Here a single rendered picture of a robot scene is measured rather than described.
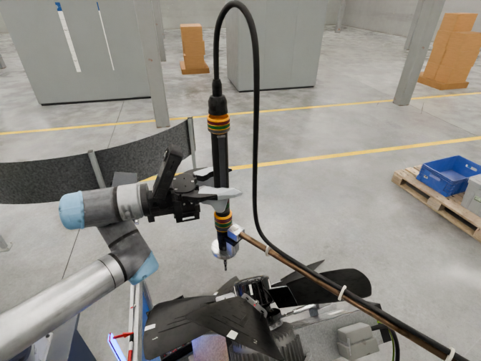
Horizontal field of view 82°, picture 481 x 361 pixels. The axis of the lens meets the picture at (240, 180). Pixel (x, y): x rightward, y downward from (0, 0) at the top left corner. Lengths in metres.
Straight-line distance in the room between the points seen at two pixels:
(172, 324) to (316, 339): 0.45
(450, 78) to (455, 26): 1.14
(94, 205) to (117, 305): 1.97
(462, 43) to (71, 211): 8.47
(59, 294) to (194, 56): 8.34
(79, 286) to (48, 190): 2.14
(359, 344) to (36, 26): 6.81
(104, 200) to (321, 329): 0.76
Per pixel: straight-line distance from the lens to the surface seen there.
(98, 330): 2.48
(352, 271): 0.81
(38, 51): 7.04
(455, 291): 2.99
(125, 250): 0.69
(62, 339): 1.29
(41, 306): 0.65
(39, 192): 2.79
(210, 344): 1.09
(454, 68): 8.74
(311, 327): 1.01
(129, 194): 0.60
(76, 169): 2.60
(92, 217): 0.62
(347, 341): 1.01
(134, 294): 1.48
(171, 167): 0.56
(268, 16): 6.83
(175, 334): 0.95
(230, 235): 0.66
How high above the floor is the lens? 2.01
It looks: 34 degrees down
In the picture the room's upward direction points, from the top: straight up
